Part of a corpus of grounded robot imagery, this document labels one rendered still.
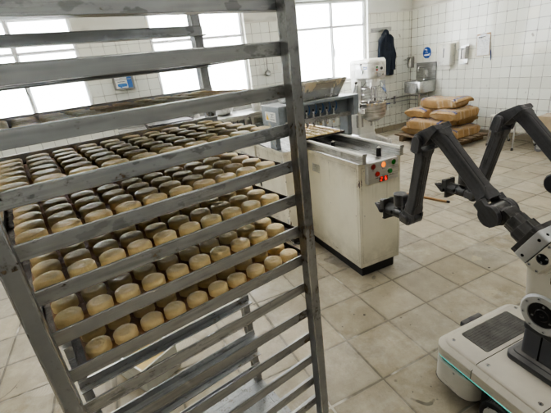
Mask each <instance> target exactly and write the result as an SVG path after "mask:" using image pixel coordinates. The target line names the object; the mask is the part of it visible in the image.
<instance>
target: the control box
mask: <svg viewBox="0 0 551 413"><path fill-rule="evenodd" d="M393 159H395V160H396V162H395V163H394V164H392V160H393ZM383 162H385V166H384V167H383V166H382V163H383ZM372 165H375V166H376V168H375V169H374V170H373V169H372V168H371V167H372ZM389 168H391V169H392V172H391V173H389V172H388V170H389ZM376 172H380V175H379V176H376ZM386 176H387V177H386ZM381 177H383V180H382V178H381ZM385 177H386V178H387V179H392V178H396V177H398V157H397V156H392V157H386V158H383V159H380V160H376V161H371V162H367V164H366V165H365V183H366V185H370V184H375V183H379V182H381V180H382V181H385V180H387V179H386V178H385Z"/></svg>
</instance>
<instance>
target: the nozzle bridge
mask: <svg viewBox="0 0 551 413"><path fill-rule="evenodd" d="M335 101H336V102H337V108H336V102H335ZM328 102H330V104H329V103H328ZM322 103H323V106H324V110H323V106H322ZM315 104H316V105H315ZM308 106H309V107H310V114H309V115H308V119H306V116H305V113H306V110H307V113H309V107H308ZM332 106H334V107H335V108H336V110H335V113H334V114H332ZM261 107H262V119H263V125H266V126H269V127H275V126H279V125H285V124H288V121H287V112H286V104H283V103H279V102H277V103H272V104H266V105H261ZM326 107H328V110H330V111H329V112H328V114H329V115H328V116H327V115H326ZM319 108H321V112H322V110H323V112H322V113H321V115H322V116H319ZM312 109H314V112H315V113H316V114H315V118H312ZM303 110H304V120H305V124H306V123H311V122H315V121H319V120H327V119H331V118H336V117H339V121H340V129H341V130H344V134H348V135H350V134H352V117H351V115H356V114H359V110H358V93H340V94H339V96H335V97H330V98H321V99H316V100H311V101H306V102H303ZM271 148H272V149H275V150H277V151H278V150H281V144H280V139H277V140H273V141H271Z"/></svg>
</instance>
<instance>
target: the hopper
mask: <svg viewBox="0 0 551 413"><path fill-rule="evenodd" d="M347 78H348V77H328V78H322V79H312V80H306V81H302V91H303V101H304V102H306V101H311V100H316V99H321V98H330V97H335V96H339V93H340V91H341V89H342V88H343V86H344V82H345V80H346V79H347ZM278 101H279V103H283V104H285V98H280V99H278Z"/></svg>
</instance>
